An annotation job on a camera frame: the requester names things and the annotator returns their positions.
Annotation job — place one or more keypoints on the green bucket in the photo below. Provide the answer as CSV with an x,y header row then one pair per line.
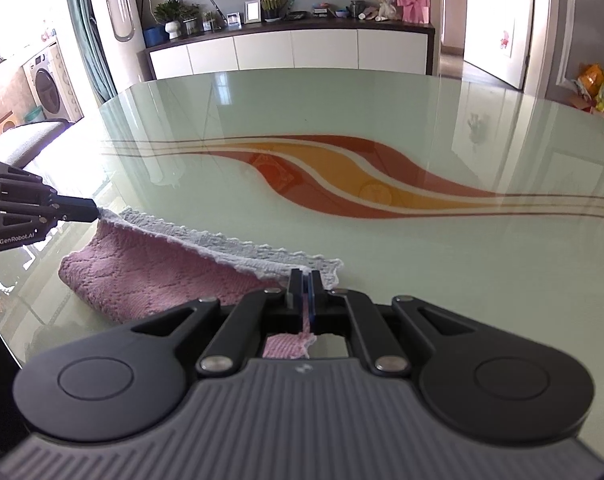
x,y
32,115

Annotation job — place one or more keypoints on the pink door sticker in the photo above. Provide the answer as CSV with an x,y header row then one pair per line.
x,y
506,40

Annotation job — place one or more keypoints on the window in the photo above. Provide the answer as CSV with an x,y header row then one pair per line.
x,y
17,25

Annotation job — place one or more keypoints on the wooden stool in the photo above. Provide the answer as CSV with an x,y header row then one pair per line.
x,y
4,126

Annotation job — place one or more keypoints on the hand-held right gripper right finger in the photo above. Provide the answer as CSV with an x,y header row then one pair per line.
x,y
318,295

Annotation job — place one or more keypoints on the person's black clothing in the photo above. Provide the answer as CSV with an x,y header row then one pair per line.
x,y
2,385

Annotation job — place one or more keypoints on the yellow-green plant in black pot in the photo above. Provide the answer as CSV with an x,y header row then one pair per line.
x,y
271,9

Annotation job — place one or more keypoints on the orange plastic bag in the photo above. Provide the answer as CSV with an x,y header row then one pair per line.
x,y
592,87

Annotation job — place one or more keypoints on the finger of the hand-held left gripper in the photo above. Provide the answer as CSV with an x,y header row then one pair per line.
x,y
74,205
77,216

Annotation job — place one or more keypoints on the white photo frame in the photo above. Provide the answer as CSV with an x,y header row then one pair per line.
x,y
252,11

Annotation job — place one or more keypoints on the dark jar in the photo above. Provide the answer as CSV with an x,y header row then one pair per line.
x,y
357,9

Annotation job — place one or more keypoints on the silver washing machine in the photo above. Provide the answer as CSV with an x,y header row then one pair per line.
x,y
49,87

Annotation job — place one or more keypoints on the black calculator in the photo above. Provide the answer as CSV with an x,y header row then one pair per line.
x,y
297,16

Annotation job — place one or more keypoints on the white tower air conditioner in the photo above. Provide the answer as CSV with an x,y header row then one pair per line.
x,y
117,25

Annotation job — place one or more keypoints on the white TV cabinet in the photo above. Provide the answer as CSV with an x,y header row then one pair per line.
x,y
292,52

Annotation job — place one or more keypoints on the teal curtain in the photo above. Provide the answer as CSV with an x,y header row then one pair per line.
x,y
84,35

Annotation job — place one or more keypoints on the white door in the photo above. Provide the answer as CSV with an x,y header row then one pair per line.
x,y
499,20

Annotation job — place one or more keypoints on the tiny plant in glass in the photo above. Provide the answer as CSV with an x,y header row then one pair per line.
x,y
212,22

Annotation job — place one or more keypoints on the pink and grey towel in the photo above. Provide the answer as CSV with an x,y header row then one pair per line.
x,y
147,270

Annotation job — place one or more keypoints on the small picture frame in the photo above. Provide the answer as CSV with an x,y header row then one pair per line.
x,y
233,20

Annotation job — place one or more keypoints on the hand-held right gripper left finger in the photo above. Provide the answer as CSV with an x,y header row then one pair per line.
x,y
296,295

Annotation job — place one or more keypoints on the green plant in white pot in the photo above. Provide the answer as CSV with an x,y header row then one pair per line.
x,y
169,17

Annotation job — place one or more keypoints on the small plant in glass pot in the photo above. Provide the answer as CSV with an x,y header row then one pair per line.
x,y
191,22

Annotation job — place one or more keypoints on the stack of books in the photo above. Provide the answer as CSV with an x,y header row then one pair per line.
x,y
320,10

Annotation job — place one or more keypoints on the blue pot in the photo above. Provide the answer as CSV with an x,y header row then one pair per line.
x,y
155,36

